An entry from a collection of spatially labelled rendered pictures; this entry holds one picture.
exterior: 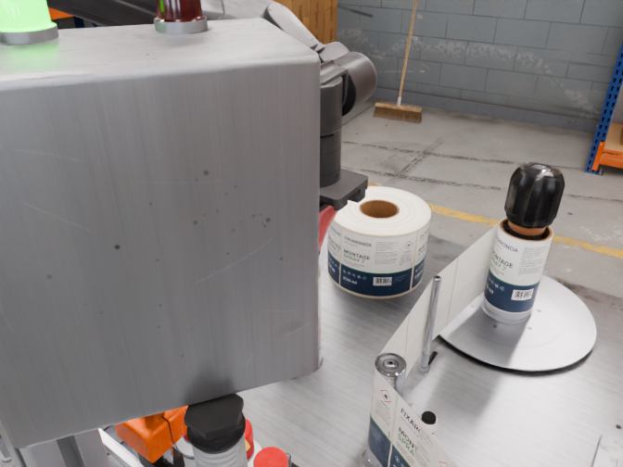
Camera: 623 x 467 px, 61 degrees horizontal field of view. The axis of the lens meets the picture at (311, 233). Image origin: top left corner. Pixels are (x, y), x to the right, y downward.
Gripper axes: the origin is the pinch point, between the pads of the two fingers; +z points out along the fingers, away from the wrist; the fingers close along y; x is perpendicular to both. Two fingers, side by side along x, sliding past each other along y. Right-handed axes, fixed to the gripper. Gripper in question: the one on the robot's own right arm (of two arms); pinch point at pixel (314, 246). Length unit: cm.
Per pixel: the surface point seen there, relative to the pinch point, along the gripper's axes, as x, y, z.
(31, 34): 29.0, -4.8, -29.2
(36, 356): 34.9, -8.0, -16.0
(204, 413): 29.6, -12.7, -9.8
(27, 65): 31.5, -8.3, -28.8
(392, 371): 1.1, -11.7, 12.6
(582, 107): -415, 25, 106
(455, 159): -302, 84, 123
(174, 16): 23.8, -8.3, -29.5
